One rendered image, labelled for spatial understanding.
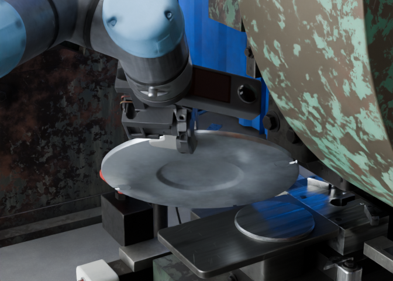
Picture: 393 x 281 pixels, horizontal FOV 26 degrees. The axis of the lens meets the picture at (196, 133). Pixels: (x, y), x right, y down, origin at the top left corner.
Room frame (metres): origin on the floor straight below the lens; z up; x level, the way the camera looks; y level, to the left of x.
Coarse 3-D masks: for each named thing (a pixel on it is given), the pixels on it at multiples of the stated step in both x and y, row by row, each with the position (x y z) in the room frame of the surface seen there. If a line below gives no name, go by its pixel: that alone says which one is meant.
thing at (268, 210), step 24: (216, 216) 1.18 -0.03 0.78; (240, 216) 1.17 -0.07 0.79; (264, 216) 1.17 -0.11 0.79; (288, 216) 1.17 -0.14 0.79; (312, 216) 1.17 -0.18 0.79; (168, 240) 1.10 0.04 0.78; (192, 240) 1.10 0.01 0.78; (216, 240) 1.10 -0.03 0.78; (240, 240) 1.10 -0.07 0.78; (264, 240) 1.10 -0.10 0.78; (288, 240) 1.10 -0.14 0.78; (312, 240) 1.11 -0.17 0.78; (192, 264) 1.04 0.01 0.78; (216, 264) 1.04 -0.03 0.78; (240, 264) 1.05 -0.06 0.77; (264, 264) 1.10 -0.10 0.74; (288, 264) 1.12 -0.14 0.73
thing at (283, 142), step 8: (272, 104) 1.20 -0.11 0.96; (272, 112) 1.19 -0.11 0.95; (280, 112) 1.18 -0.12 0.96; (264, 120) 1.19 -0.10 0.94; (272, 120) 1.18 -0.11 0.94; (280, 120) 1.18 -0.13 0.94; (272, 128) 1.18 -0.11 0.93; (280, 128) 1.18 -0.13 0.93; (288, 128) 1.14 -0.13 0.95; (272, 136) 1.20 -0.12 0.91; (280, 136) 1.18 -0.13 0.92; (288, 136) 1.14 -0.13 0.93; (296, 136) 1.13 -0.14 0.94; (280, 144) 1.18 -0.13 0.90; (288, 144) 1.16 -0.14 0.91; (296, 144) 1.14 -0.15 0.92; (304, 144) 1.13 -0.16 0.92; (296, 152) 1.14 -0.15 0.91; (304, 152) 1.13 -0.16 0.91; (312, 152) 1.13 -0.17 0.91; (304, 160) 1.13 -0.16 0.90; (312, 160) 1.13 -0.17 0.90
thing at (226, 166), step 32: (128, 160) 1.09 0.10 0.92; (160, 160) 1.09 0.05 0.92; (192, 160) 1.10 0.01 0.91; (224, 160) 1.09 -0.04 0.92; (256, 160) 1.09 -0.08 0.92; (288, 160) 1.09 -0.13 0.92; (128, 192) 1.18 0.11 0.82; (160, 192) 1.18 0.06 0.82; (192, 192) 1.18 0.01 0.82; (224, 192) 1.18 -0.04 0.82; (256, 192) 1.17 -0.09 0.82
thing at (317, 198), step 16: (288, 192) 1.26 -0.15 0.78; (304, 192) 1.26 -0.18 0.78; (320, 192) 1.26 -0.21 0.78; (336, 192) 1.26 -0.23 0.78; (320, 208) 1.21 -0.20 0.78; (336, 208) 1.21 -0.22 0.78; (352, 208) 1.21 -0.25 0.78; (336, 224) 1.15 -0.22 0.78; (352, 224) 1.15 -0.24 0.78; (368, 224) 1.16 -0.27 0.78; (384, 224) 1.18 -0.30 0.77; (336, 240) 1.15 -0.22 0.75; (352, 240) 1.15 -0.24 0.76; (368, 240) 1.16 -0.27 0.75
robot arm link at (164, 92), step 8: (184, 72) 0.87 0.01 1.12; (128, 80) 0.88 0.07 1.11; (176, 80) 0.86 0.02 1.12; (184, 80) 0.88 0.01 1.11; (136, 88) 0.87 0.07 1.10; (144, 88) 0.87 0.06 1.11; (152, 88) 0.86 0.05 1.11; (160, 88) 0.86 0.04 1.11; (168, 88) 0.86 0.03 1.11; (176, 88) 0.87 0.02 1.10; (184, 88) 0.89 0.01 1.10; (144, 96) 0.88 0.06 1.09; (152, 96) 0.86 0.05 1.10; (160, 96) 0.87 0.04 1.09; (168, 96) 0.88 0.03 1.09
